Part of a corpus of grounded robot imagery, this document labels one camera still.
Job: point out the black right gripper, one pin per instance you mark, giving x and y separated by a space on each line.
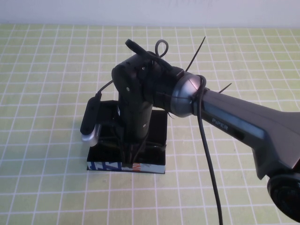
133 105

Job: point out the black glasses case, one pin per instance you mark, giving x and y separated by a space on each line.
103 167

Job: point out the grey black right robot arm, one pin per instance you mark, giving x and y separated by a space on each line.
234 122

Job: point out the short black zip tie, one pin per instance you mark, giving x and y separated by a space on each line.
225 88

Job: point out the long black zip tie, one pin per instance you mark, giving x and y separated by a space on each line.
195 52

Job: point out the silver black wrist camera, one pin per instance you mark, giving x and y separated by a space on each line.
90 122

